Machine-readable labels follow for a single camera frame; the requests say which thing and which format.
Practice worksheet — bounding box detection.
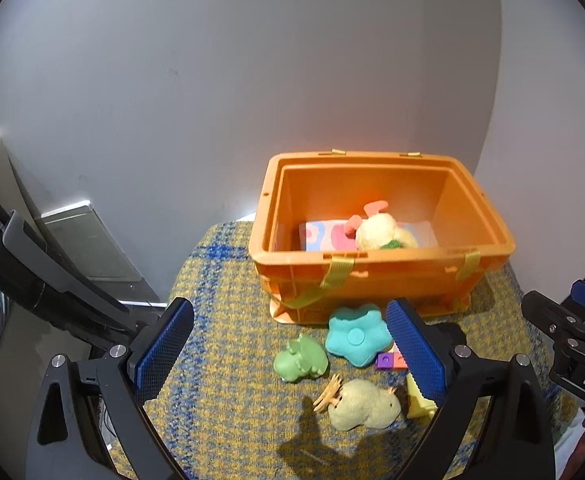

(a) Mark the tan hair claw clip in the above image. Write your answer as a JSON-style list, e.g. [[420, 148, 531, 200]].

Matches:
[[313, 374, 343, 413]]

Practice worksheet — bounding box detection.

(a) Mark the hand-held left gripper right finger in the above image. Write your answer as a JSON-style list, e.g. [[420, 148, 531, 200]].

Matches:
[[386, 297, 557, 480]]

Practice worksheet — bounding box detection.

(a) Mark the floral print cloth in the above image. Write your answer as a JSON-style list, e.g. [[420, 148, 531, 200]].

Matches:
[[299, 219, 441, 252]]

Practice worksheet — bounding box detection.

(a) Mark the orange plastic storage box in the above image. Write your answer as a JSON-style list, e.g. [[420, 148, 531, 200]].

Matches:
[[248, 149, 517, 328]]

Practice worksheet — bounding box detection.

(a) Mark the silver metal panel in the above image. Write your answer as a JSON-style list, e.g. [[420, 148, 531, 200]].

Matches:
[[40, 200, 162, 306]]

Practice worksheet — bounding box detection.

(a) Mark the large yellow plush toy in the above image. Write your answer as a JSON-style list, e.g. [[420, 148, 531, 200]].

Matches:
[[345, 200, 419, 252]]

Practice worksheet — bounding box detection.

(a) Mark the small yellow plush toy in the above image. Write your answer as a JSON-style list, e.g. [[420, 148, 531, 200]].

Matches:
[[327, 379, 402, 432]]

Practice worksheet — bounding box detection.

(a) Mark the green rubber animal toy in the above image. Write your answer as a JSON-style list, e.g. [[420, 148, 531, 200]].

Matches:
[[272, 332, 329, 385]]

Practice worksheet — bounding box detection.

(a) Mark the yellow blue plaid cloth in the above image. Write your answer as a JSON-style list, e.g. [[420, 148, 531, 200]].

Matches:
[[107, 220, 581, 480]]

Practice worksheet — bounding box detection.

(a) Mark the teal star plush toy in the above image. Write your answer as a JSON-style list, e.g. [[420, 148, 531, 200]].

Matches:
[[325, 304, 394, 367]]

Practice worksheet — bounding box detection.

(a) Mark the purple pink toy block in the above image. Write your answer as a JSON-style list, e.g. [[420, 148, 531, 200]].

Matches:
[[377, 342, 409, 372]]

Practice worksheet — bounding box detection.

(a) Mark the yellow toy block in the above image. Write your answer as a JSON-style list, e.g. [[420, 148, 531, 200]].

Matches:
[[405, 372, 439, 420]]

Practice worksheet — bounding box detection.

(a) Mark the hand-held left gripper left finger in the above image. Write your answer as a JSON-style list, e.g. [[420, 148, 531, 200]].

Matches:
[[25, 297, 196, 480]]

